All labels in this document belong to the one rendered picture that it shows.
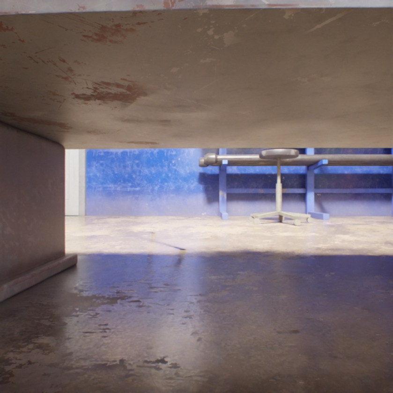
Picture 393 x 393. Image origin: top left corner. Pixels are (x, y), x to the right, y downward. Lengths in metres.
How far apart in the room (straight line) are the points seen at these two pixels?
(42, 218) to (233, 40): 0.74
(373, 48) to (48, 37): 0.37
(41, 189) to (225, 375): 0.71
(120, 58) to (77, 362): 0.41
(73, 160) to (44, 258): 3.08
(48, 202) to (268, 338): 0.71
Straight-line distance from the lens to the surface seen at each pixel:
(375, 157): 3.66
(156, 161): 3.76
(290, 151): 2.69
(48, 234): 1.00
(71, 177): 4.00
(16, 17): 0.38
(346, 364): 0.51
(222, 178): 3.56
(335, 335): 0.59
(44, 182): 0.98
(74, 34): 0.39
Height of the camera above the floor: 0.23
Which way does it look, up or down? level
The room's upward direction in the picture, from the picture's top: straight up
